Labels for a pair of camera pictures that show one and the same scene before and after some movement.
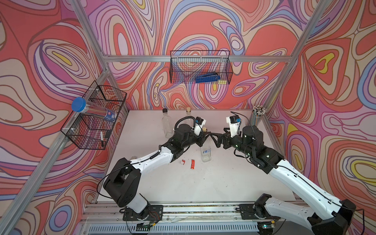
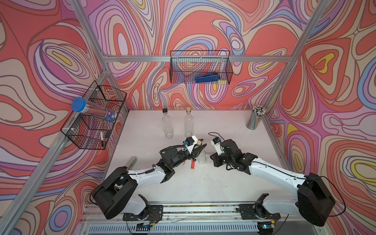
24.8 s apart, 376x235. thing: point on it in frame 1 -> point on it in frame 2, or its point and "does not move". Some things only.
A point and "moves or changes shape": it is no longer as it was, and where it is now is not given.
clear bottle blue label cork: (205, 150) moves or changes shape
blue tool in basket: (207, 77) does not move
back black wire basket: (185, 64) does not move
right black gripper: (226, 136) -> (215, 157)
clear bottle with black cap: (167, 124) does not move
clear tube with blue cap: (80, 104) does not move
